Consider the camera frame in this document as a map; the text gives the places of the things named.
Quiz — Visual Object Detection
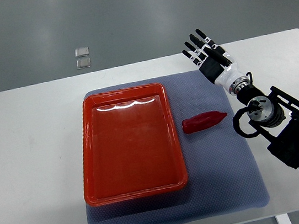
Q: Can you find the red plastic tray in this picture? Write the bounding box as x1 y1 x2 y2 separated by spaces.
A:
82 83 188 207

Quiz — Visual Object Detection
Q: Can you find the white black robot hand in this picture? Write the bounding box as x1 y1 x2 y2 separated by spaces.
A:
182 28 248 92

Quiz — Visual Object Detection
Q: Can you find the upper floor socket plate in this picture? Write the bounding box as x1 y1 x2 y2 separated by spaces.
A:
75 47 89 58

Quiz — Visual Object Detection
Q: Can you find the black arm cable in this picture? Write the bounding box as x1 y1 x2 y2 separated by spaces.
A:
230 104 262 139

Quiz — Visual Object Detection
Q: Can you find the blue-grey mesh mat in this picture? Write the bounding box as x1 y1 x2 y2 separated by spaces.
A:
84 70 269 224

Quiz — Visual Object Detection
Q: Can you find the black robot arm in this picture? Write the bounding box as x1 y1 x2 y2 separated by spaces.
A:
183 29 299 171

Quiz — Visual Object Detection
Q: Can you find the white table leg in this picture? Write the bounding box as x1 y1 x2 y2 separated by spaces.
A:
275 213 292 224

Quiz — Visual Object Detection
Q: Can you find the red pepper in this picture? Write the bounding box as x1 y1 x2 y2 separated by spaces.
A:
181 111 227 134

